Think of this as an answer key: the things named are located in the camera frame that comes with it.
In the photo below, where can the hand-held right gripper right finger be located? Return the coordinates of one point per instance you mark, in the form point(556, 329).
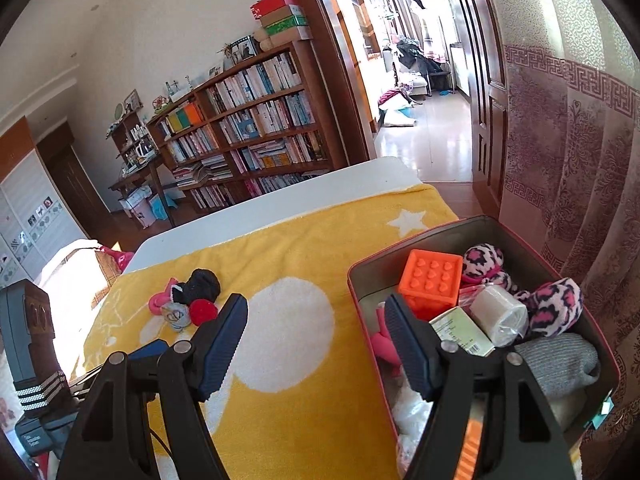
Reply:
point(410, 345)

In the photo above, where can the small pink toy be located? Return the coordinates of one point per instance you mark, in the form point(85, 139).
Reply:
point(160, 302)

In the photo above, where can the tan shoe box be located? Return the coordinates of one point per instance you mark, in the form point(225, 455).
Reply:
point(282, 16)

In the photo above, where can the white roll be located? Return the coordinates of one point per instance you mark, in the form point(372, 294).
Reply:
point(500, 312)

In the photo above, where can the person's left forearm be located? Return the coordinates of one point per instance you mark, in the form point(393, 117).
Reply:
point(40, 390)

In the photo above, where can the black sock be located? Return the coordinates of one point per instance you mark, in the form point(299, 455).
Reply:
point(200, 285)

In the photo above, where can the white plastic bag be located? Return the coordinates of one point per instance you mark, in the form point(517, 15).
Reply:
point(412, 420)

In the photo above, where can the orange building block cube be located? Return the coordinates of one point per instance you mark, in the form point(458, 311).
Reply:
point(432, 280)

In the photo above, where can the pile of clothes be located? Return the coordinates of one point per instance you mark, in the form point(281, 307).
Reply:
point(417, 55)

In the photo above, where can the red ball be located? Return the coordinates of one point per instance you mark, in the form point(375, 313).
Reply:
point(202, 311)

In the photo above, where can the orange soap dish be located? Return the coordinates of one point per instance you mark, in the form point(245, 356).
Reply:
point(470, 450)

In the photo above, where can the small picture frame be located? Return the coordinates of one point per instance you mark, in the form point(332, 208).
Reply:
point(132, 100)

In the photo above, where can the yellow green carton box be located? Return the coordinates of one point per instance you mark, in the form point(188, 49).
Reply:
point(462, 330)

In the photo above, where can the plain cardboard box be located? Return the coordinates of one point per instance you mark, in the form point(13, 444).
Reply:
point(285, 39)

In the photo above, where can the pink leopard plush toy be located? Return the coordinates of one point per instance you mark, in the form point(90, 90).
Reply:
point(555, 305)

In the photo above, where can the red shoe box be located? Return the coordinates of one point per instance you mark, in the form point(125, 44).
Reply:
point(272, 5)

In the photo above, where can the wooden bookshelf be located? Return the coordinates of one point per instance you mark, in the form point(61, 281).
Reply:
point(260, 110)

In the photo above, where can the dark wooden door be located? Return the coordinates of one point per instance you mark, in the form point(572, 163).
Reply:
point(80, 185)

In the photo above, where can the patterned purple curtain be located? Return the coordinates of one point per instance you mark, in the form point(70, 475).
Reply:
point(575, 160)

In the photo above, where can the wall poster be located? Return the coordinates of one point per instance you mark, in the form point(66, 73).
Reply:
point(30, 220)

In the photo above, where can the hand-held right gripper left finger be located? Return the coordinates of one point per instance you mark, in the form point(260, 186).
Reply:
point(222, 350)

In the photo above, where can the green shoe box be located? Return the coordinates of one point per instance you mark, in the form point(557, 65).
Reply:
point(287, 26)

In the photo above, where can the metal tin container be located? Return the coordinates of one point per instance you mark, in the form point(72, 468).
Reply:
point(540, 260)

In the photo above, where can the dark photo frame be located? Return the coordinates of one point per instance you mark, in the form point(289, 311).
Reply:
point(244, 49)

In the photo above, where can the grey patterned sock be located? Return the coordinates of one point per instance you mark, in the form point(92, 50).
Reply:
point(179, 312)

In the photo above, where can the yellow star towel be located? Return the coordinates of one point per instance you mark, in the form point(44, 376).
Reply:
point(310, 240)

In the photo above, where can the pink rubber toy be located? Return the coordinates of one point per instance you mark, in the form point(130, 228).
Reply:
point(385, 345)

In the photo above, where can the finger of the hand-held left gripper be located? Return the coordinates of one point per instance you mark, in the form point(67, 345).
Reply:
point(147, 349)

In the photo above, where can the wooden door frame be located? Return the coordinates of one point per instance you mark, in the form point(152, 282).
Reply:
point(325, 60)

